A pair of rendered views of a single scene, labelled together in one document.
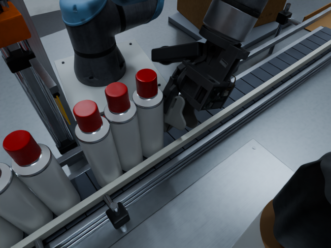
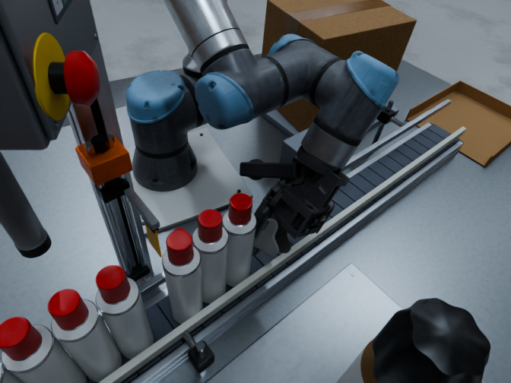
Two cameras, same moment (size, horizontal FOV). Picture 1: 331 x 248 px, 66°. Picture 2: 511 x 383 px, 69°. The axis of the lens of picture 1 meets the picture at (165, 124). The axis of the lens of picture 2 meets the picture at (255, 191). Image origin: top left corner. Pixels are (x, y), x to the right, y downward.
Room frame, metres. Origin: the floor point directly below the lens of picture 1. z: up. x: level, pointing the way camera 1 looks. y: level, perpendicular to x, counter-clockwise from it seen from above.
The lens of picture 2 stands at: (-0.04, 0.05, 1.48)
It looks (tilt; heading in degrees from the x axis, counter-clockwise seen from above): 47 degrees down; 353
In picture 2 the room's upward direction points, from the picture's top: 7 degrees clockwise
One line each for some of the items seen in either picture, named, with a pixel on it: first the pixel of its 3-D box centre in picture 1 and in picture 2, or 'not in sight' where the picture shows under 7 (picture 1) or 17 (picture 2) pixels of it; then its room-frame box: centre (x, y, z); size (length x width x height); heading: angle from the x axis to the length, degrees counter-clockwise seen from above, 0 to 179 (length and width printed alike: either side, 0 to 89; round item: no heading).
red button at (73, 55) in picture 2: not in sight; (75, 78); (0.20, 0.16, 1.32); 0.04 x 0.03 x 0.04; 3
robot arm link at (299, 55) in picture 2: not in sight; (298, 71); (0.47, -0.05, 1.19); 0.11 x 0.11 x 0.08; 37
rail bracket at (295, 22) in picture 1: (284, 33); (387, 133); (0.69, -0.36, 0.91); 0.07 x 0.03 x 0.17; 38
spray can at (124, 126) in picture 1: (124, 132); (211, 259); (0.27, 0.07, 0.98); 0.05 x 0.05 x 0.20
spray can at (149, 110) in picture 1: (149, 118); (237, 242); (0.30, 0.03, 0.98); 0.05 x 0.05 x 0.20
